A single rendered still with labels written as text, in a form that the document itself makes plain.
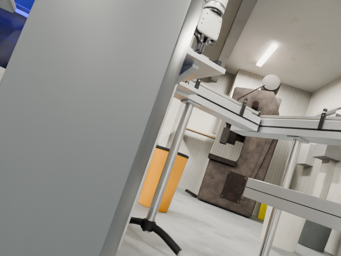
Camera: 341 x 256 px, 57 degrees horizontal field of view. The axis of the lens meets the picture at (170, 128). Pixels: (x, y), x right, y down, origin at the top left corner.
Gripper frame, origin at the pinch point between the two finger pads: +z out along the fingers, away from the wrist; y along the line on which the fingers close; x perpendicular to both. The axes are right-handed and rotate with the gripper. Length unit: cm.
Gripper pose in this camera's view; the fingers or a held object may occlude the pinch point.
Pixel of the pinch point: (200, 49)
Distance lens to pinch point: 126.0
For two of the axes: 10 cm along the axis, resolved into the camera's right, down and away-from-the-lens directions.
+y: -8.2, -3.5, -4.4
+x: 4.6, 0.4, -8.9
